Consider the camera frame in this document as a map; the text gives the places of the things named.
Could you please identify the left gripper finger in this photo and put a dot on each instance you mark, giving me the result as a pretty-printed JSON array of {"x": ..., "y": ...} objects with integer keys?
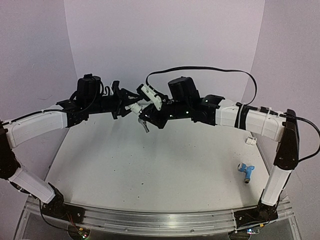
[
  {"x": 122, "y": 111},
  {"x": 129, "y": 97}
]

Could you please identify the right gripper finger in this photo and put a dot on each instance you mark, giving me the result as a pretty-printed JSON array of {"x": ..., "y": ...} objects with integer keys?
[
  {"x": 147, "y": 111},
  {"x": 155, "y": 122}
]

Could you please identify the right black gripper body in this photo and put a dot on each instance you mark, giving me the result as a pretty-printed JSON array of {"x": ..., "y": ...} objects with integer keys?
[{"x": 179, "y": 109}]

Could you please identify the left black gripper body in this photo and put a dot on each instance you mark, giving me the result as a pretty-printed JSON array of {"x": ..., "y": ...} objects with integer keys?
[{"x": 110, "y": 103}]

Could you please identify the white pipe elbow fitting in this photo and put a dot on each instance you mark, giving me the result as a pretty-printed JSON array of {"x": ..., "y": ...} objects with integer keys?
[{"x": 135, "y": 108}]

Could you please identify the chrome water faucet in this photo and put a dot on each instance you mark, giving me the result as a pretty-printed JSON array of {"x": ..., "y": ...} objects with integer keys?
[{"x": 144, "y": 125}]

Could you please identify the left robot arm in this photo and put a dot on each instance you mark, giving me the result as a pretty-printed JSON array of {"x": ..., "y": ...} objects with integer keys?
[{"x": 90, "y": 97}]

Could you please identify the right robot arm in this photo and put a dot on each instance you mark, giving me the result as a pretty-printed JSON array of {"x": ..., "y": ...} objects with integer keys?
[{"x": 214, "y": 110}]

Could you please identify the blue water faucet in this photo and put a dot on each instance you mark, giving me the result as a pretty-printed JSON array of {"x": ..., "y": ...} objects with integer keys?
[{"x": 247, "y": 170}]

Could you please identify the small white pipe fitting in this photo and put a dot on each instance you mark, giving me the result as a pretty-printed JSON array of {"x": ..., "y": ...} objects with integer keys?
[{"x": 251, "y": 140}]

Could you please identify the left circuit board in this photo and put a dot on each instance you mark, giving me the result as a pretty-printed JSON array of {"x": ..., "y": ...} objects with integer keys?
[{"x": 78, "y": 233}]

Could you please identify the circuit board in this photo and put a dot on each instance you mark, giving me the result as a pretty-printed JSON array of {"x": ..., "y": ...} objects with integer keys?
[
  {"x": 254, "y": 230},
  {"x": 78, "y": 233}
]

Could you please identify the right circuit board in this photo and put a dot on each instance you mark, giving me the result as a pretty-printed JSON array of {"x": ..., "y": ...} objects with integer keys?
[{"x": 254, "y": 230}]

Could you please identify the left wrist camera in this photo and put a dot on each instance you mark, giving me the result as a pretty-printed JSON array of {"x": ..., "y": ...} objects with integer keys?
[{"x": 115, "y": 88}]

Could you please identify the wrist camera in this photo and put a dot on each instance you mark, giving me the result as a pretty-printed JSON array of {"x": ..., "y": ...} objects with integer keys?
[
  {"x": 115, "y": 88},
  {"x": 150, "y": 95}
]

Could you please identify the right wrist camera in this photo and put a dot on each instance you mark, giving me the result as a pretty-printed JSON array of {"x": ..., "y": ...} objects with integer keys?
[{"x": 150, "y": 95}]

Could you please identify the aluminium front rail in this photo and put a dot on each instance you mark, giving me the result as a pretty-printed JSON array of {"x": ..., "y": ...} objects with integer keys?
[{"x": 157, "y": 224}]

